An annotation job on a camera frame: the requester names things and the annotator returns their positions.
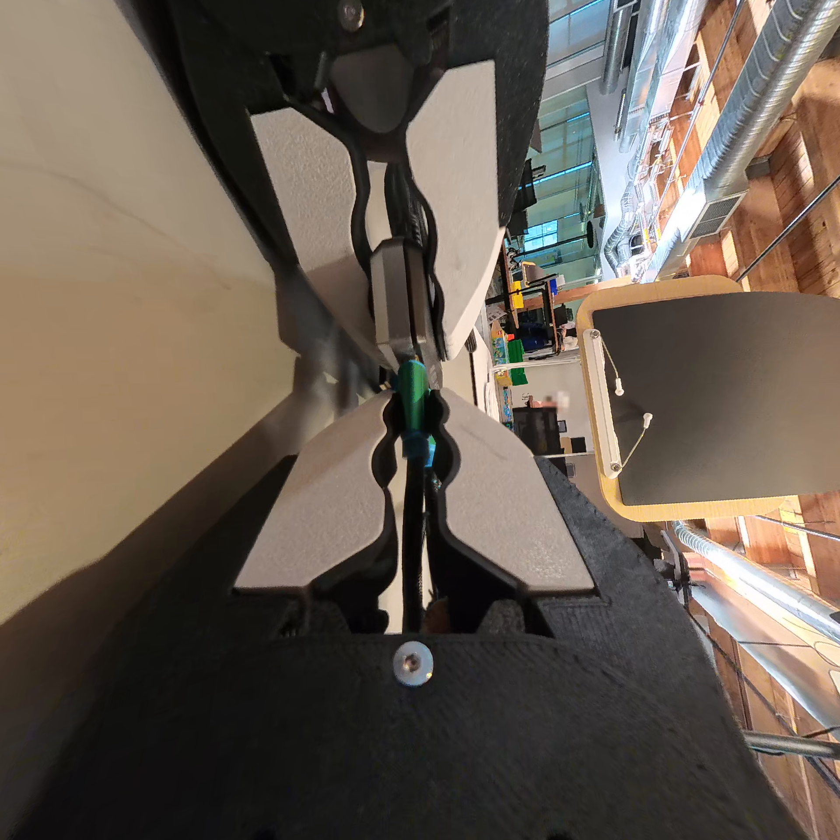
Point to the green plastic bin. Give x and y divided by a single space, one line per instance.
518 361

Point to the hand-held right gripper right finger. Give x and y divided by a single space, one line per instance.
518 518

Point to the silver air duct with vent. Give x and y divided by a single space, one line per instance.
774 85

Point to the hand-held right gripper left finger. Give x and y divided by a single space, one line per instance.
315 512

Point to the black metal switch box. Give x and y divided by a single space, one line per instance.
394 295

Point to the wood-framed black board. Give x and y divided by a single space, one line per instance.
722 394

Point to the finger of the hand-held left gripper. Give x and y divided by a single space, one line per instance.
466 170
308 184

